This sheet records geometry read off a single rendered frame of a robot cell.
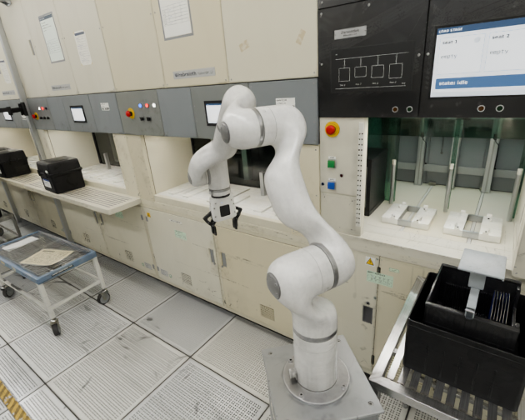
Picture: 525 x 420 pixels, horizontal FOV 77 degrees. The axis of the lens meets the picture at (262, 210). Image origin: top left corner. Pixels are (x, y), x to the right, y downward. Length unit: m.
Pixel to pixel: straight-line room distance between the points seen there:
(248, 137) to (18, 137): 4.61
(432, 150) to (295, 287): 1.70
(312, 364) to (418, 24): 1.12
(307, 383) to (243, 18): 1.45
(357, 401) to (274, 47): 1.35
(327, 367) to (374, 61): 1.05
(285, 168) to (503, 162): 1.65
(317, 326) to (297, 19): 1.17
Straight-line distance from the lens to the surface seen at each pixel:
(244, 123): 0.81
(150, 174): 2.47
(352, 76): 1.41
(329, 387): 1.04
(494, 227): 1.74
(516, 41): 1.32
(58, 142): 3.80
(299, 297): 0.77
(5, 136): 5.22
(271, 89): 1.59
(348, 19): 1.43
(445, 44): 1.33
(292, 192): 0.80
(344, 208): 1.55
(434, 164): 2.32
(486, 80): 1.32
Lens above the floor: 1.58
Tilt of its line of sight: 22 degrees down
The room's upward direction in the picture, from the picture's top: 5 degrees counter-clockwise
